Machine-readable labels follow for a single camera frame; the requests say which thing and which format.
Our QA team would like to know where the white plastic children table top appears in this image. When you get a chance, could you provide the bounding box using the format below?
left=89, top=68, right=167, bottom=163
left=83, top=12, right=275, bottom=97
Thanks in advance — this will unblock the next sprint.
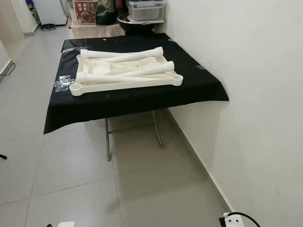
left=69, top=47, right=184, bottom=97

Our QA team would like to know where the black tablecloth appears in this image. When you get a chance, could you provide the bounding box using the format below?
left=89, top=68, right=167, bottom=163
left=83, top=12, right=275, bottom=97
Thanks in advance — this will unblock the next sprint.
left=44, top=33, right=230, bottom=135

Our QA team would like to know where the clear plastic storage box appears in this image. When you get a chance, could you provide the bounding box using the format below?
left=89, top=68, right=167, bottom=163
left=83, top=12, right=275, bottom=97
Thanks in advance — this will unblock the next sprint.
left=126, top=0, right=167, bottom=24

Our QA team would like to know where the black round bowl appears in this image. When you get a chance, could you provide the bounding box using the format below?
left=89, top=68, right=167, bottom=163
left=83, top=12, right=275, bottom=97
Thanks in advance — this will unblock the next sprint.
left=116, top=13, right=164, bottom=35

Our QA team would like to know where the black bag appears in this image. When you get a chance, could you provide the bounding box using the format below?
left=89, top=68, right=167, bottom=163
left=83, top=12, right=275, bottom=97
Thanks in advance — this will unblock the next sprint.
left=95, top=0, right=128, bottom=26

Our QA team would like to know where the beige woven mat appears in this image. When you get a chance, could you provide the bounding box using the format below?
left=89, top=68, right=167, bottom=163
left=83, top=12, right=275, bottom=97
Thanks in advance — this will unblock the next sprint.
left=70, top=23, right=126, bottom=39

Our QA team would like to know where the red printed box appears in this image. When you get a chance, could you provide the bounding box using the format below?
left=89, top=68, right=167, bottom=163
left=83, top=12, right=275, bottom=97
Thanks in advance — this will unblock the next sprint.
left=71, top=0, right=98, bottom=25

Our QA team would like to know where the white appliance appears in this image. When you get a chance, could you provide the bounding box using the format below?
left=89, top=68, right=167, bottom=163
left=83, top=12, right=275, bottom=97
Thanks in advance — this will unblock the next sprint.
left=33, top=0, right=68, bottom=26

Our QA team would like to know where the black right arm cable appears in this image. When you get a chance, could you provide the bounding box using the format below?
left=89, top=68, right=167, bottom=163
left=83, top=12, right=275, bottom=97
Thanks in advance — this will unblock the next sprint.
left=229, top=212, right=262, bottom=227

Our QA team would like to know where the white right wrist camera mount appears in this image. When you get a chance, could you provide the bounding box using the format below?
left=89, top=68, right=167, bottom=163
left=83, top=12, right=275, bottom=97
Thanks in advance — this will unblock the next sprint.
left=223, top=212, right=245, bottom=227

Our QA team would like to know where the metal folding table frame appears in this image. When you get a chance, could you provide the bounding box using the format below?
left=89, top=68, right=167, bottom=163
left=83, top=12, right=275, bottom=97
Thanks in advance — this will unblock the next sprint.
left=105, top=110, right=164, bottom=161

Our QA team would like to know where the thin black floor cable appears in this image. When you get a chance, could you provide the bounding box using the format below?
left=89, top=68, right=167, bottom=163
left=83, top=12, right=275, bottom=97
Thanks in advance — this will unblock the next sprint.
left=0, top=61, right=16, bottom=77

